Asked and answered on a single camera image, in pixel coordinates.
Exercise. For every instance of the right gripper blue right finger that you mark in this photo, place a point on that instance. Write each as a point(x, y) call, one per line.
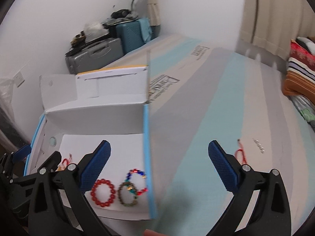
point(271, 213)

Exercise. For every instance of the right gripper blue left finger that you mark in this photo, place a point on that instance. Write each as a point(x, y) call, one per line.
point(75, 180)

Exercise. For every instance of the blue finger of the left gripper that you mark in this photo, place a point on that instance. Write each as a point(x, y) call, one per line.
point(21, 154)
point(52, 162)

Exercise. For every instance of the right hand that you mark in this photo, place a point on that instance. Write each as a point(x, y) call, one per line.
point(148, 232)

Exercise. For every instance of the blue white cardboard box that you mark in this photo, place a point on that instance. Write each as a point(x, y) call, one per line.
point(110, 104)

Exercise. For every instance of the floral quilt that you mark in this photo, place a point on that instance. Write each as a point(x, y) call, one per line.
point(305, 107)

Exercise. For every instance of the grey hard case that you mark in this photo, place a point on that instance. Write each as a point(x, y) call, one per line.
point(95, 56)

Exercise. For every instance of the striped red orange pillow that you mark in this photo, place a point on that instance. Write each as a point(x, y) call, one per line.
point(299, 79)

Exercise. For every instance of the striped bed sheet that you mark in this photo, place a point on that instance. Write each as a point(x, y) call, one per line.
point(201, 93)

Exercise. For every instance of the teal suitcase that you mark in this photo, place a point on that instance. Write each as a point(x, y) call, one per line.
point(134, 34)

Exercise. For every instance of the black white pillow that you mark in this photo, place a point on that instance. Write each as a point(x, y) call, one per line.
point(306, 43)

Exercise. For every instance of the tied beige curtain left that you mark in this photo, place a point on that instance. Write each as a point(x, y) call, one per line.
point(153, 11)

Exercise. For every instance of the white wall socket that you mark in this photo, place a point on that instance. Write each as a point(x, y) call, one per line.
point(18, 79)

